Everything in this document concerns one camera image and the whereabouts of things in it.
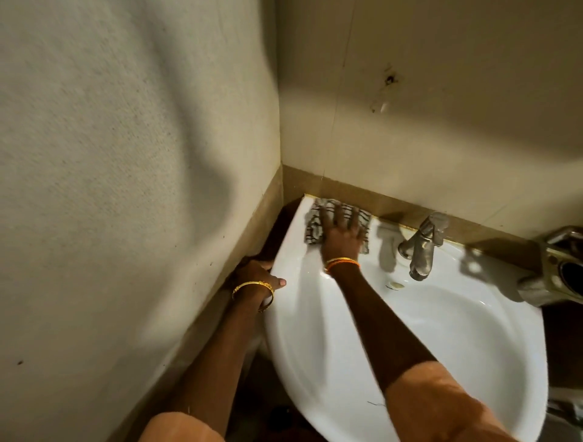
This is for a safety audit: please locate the person's left hand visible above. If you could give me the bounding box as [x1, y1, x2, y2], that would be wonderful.
[229, 259, 287, 297]

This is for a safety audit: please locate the person's right hand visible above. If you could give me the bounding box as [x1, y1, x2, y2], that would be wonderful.
[317, 202, 365, 266]

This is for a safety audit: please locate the white black striped cleaning cloth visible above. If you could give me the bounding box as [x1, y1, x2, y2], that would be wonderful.
[304, 198, 372, 254]

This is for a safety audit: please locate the white ceramic wash basin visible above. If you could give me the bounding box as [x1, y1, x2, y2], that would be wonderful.
[264, 194, 549, 442]

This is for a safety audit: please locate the person's right forearm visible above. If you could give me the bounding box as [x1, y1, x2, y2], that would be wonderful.
[326, 264, 439, 395]

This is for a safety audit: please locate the person's left forearm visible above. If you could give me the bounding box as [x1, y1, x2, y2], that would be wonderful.
[171, 287, 274, 435]

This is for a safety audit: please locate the gold metal wrist bangle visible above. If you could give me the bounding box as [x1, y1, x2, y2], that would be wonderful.
[231, 281, 275, 313]

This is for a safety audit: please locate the orange thread wrist bangle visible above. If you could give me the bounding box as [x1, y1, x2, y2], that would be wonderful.
[324, 257, 360, 274]

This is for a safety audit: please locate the silver metal basin faucet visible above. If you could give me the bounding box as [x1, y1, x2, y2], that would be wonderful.
[398, 212, 450, 281]

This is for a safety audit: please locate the steel wall soap holder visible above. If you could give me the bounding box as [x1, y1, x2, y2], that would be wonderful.
[518, 226, 583, 307]

